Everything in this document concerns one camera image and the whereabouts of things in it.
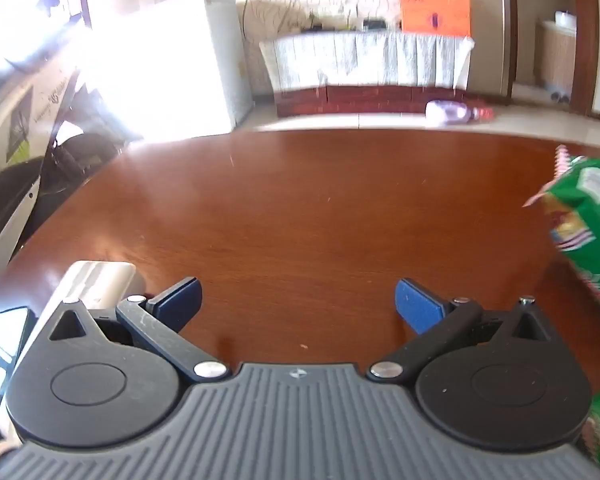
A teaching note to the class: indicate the dark cloth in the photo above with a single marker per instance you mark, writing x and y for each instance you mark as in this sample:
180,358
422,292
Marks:
90,155

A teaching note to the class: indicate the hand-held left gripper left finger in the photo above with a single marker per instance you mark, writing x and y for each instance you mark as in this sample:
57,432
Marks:
182,305

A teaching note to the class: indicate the black framed screen device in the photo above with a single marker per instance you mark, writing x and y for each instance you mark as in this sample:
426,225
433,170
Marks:
2,355

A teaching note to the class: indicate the purple plastic bottle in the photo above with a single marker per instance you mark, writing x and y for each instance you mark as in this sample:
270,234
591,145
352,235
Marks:
447,112

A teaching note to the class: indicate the wooden kitchen counter cabinet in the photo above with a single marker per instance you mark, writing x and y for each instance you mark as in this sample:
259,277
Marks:
555,57

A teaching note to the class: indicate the pink flat object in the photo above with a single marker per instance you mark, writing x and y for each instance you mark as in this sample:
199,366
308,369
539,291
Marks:
484,114

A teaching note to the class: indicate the white printed board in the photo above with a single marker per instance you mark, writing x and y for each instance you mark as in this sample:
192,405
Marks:
15,125

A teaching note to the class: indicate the red-brown wooden tv cabinet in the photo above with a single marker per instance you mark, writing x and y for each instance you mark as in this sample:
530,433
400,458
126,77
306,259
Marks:
370,102

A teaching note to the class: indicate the black set-top box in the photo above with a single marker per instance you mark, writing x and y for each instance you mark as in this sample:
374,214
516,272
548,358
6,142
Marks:
375,24

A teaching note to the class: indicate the orange cardboard box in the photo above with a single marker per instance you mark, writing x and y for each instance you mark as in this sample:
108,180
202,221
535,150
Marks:
432,5

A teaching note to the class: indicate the white chest freezer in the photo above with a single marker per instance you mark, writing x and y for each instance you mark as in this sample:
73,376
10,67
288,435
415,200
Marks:
215,60

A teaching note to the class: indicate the white pot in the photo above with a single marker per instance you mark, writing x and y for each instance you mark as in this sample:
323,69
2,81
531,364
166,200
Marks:
565,19

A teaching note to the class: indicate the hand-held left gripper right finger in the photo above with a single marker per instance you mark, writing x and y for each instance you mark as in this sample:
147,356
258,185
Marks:
417,307

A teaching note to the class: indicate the cloth-covered TV cabinet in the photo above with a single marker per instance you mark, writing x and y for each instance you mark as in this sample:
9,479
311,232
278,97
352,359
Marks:
370,60

